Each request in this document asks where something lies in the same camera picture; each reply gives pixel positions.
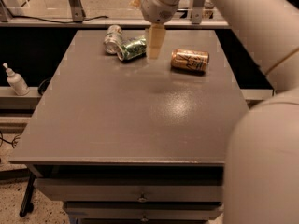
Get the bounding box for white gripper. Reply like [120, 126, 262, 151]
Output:
[130, 0, 179, 59]

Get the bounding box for green soda can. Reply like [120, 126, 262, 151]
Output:
[117, 35, 147, 61]

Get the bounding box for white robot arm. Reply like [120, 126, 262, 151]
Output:
[140, 0, 299, 224]

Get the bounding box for silver 7up can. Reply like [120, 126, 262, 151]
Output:
[103, 25, 122, 54]

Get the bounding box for orange soda can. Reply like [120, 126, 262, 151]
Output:
[171, 49, 209, 72]

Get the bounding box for white pump bottle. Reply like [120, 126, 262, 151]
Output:
[3, 63, 30, 96]

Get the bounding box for grey top drawer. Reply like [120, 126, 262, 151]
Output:
[35, 178, 222, 203]

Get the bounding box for grey drawer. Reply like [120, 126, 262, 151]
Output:
[64, 202, 222, 222]
[35, 178, 222, 203]

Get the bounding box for black table leg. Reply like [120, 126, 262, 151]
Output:
[19, 173, 36, 217]

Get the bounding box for black cable on shelf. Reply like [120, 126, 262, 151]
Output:
[12, 14, 110, 24]

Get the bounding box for grey metal bracket right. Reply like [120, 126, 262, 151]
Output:
[191, 0, 205, 24]

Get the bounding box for grey metal bracket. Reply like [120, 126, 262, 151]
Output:
[68, 0, 86, 22]
[191, 0, 205, 24]

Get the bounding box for grey metal bracket left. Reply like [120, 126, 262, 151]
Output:
[68, 0, 86, 22]

